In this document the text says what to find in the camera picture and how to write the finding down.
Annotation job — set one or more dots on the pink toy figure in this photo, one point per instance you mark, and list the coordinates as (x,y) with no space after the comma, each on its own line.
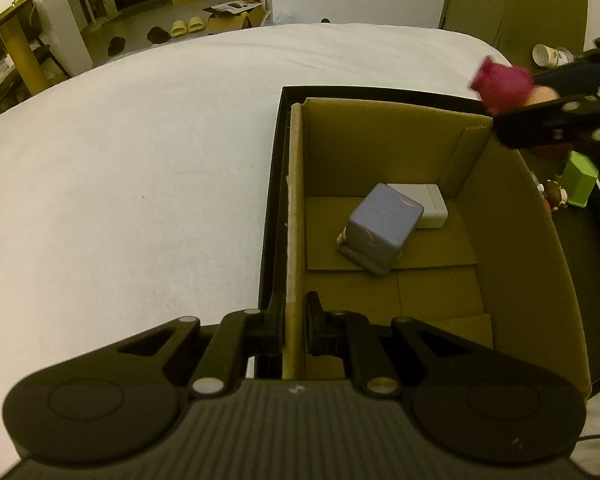
(505,85)

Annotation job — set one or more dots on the black slipper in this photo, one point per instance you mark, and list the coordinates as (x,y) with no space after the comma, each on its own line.
(116,46)
(158,35)

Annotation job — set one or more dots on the white charger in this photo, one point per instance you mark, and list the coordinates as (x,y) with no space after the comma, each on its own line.
(430,207)

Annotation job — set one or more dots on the yellow slipper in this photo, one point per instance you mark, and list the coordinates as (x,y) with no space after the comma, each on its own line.
(178,28)
(196,24)

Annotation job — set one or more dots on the open carton with printed flap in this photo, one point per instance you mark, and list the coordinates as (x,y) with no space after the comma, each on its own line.
(230,17)

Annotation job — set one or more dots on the black tray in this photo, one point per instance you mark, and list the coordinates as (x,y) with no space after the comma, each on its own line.
(275,200)

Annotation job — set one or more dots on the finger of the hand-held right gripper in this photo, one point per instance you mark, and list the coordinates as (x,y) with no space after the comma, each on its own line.
(580,75)
(545,122)

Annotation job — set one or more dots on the purple cube box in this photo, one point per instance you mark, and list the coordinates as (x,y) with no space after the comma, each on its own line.
(380,230)

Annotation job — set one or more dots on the round table with yellow leg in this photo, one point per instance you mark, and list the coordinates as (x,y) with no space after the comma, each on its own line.
(20,40)

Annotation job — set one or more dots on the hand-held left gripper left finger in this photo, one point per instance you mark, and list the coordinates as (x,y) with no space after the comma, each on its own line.
(262,332)

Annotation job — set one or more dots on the brown cardboard box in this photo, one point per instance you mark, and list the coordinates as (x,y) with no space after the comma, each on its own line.
(380,145)

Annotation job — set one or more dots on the tall cardboard sheet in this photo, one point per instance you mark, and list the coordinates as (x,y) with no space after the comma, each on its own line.
(510,5)

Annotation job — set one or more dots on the green hexagonal box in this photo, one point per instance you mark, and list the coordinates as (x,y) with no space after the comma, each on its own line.
(580,180)

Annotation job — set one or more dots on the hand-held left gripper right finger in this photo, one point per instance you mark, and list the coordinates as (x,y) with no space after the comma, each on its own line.
(314,325)

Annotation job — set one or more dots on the brown toy figure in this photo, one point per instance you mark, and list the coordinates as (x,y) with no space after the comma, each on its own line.
(555,194)

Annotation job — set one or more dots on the paper cup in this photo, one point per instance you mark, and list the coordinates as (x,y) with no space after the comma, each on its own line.
(550,55)

